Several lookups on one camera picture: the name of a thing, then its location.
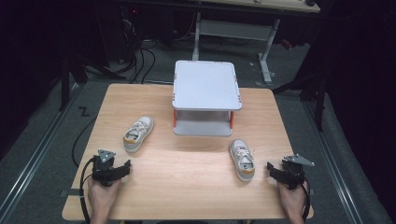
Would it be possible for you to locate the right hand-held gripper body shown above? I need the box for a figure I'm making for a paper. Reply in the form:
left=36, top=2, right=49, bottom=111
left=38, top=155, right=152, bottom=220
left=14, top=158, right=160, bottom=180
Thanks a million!
left=278, top=153, right=316, bottom=191

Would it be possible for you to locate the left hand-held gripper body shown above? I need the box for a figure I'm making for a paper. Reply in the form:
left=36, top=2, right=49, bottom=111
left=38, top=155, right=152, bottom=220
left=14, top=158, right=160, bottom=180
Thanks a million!
left=92, top=148, right=126, bottom=188

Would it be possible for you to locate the small white sneaker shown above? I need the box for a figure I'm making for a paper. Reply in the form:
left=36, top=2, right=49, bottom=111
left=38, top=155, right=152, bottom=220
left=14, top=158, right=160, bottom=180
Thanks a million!
left=229, top=138, right=257, bottom=183
left=122, top=116, right=155, bottom=154

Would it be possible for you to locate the white two-tier shoe rack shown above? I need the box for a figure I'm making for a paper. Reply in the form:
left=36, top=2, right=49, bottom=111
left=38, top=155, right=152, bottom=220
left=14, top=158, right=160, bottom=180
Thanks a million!
left=172, top=60, right=243, bottom=138

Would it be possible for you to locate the person's right hand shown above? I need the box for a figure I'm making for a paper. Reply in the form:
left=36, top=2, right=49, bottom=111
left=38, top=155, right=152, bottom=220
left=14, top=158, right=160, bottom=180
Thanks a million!
left=277, top=180, right=309, bottom=219

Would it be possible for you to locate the person's left hand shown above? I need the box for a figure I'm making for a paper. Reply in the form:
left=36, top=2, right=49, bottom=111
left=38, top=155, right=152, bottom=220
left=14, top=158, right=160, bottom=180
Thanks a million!
left=87, top=178, right=122, bottom=219

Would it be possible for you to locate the dark metal stand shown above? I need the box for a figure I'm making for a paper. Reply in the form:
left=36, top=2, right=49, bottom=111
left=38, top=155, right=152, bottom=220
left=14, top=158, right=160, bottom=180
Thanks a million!
left=58, top=50, right=89, bottom=112
left=273, top=69, right=330, bottom=133

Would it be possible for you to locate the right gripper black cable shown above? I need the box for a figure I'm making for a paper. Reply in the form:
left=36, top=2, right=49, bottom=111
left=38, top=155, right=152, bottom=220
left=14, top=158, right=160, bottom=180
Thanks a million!
left=300, top=176, right=313, bottom=222

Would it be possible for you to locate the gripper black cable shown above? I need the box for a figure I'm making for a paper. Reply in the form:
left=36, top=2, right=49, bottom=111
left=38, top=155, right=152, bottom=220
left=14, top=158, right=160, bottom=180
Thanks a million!
left=78, top=157, right=96, bottom=224
left=300, top=176, right=313, bottom=222

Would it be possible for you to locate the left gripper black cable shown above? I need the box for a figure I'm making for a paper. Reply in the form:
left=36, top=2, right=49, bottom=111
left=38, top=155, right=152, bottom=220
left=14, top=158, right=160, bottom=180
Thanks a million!
left=78, top=157, right=96, bottom=224

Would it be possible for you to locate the thin black floor cable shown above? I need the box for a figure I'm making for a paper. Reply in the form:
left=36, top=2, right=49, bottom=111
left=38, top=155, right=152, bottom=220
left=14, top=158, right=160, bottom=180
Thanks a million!
left=71, top=116, right=98, bottom=168

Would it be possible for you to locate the metal floor rail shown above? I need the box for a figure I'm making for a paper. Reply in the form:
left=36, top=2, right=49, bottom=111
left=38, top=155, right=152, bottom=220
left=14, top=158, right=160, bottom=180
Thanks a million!
left=0, top=83, right=86, bottom=217
left=303, top=102, right=364, bottom=224

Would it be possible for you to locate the bundle of black floor cables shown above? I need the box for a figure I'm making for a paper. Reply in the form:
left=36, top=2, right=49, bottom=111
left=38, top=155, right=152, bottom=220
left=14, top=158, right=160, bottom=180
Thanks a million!
left=116, top=17, right=157, bottom=85

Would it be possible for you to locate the desk with white frame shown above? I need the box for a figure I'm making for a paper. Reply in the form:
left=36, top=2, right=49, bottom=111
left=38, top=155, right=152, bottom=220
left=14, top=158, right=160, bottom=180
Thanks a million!
left=191, top=0, right=321, bottom=84

